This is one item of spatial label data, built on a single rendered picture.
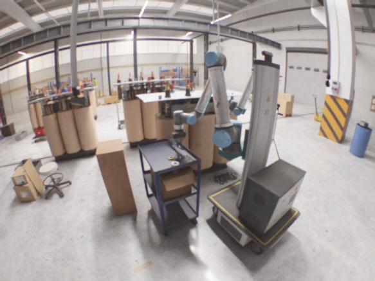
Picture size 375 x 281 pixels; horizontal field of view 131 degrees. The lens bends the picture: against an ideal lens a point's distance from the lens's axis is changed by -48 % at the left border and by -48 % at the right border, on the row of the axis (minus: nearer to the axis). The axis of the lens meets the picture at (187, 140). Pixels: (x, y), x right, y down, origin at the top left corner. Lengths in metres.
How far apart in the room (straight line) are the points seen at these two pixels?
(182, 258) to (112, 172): 1.18
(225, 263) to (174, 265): 0.50
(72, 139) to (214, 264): 3.49
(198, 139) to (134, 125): 1.77
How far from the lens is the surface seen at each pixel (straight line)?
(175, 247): 1.88
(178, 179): 1.42
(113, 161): 1.80
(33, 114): 8.42
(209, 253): 1.85
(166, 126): 2.11
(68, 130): 3.84
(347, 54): 6.28
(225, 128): 1.22
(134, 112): 3.63
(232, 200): 1.93
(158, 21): 10.66
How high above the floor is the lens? 1.63
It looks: 23 degrees down
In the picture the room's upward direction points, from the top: 1 degrees counter-clockwise
